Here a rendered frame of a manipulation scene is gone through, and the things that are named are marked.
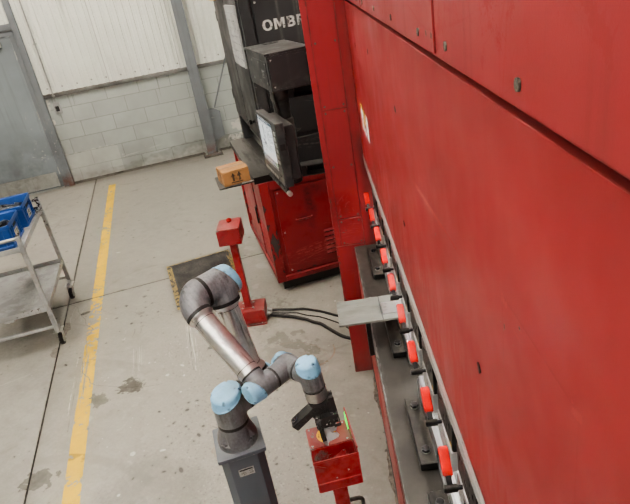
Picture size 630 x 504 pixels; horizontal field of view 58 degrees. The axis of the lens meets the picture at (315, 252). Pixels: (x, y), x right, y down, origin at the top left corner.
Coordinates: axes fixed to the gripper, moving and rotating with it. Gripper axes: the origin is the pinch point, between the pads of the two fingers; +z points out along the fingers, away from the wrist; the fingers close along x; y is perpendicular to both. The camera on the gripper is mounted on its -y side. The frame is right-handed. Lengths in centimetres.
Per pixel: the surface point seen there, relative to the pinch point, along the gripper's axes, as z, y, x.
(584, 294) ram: -117, 28, -113
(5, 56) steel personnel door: -132, -273, 700
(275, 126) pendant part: -74, 20, 149
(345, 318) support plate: -15, 22, 48
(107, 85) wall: -62, -165, 712
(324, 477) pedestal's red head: 10.6, -3.7, -4.7
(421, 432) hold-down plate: -3.7, 31.3, -12.4
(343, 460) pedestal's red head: 5.7, 4.3, -4.7
